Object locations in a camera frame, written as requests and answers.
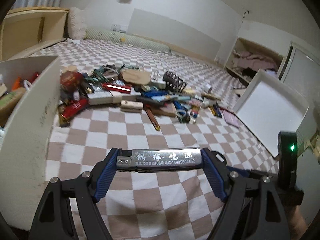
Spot checkered blanket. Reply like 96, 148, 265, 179
25, 39, 283, 240

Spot red long packet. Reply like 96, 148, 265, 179
59, 98, 89, 127

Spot white striped notebook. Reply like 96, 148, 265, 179
87, 90, 142, 105

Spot black hair claw clip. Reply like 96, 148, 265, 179
164, 71, 187, 93

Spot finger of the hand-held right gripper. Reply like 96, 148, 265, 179
226, 166, 279, 180

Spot brown bag with green label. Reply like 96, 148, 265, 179
0, 87, 27, 125

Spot tan flat wallet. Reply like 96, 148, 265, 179
152, 104, 177, 117

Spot red square box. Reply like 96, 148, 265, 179
60, 71, 84, 90

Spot orange lighter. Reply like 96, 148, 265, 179
11, 77, 23, 90

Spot white wall panel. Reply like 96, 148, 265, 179
126, 8, 222, 60

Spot glossy red long box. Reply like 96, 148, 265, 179
102, 83, 132, 94

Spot silver metal lighter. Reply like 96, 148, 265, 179
115, 147, 202, 173

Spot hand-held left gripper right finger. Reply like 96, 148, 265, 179
200, 147, 292, 240

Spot white fluffy pillow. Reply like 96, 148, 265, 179
67, 7, 87, 40

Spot white empty box right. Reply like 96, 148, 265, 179
232, 69, 310, 158

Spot person's right forearm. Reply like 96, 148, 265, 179
287, 204, 309, 240

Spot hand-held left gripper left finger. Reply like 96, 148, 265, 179
30, 147, 119, 240

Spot green bolster pillow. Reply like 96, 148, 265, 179
85, 28, 172, 53

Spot open wooden closet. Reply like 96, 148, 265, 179
225, 37, 288, 85

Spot blue metallic lighter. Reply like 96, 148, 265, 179
175, 102, 188, 123

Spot beige rectangular box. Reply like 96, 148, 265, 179
120, 100, 144, 112

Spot white cord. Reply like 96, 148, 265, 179
105, 65, 119, 77

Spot wooden headboard shelf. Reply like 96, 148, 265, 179
0, 7, 70, 62

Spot brown stick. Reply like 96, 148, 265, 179
144, 106, 161, 131

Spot oval wooden board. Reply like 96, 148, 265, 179
122, 69, 150, 85

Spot pile of clothes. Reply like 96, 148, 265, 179
232, 50, 279, 77

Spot white storage box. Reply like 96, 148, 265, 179
0, 56, 62, 188

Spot pink booklet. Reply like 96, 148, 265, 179
222, 109, 242, 128

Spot sliding door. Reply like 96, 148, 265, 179
277, 41, 320, 100

